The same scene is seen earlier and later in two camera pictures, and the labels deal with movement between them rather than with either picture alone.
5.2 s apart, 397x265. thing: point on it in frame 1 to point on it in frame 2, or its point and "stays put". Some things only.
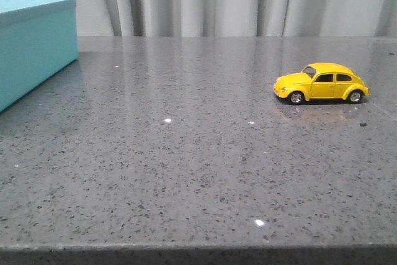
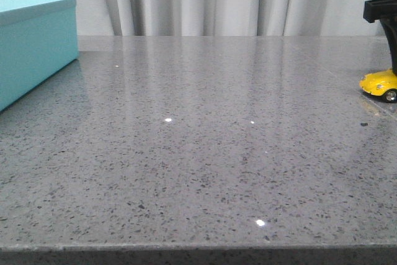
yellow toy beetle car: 321,80 to 383,83
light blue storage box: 38,38 stays put
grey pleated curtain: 217,2 stays put
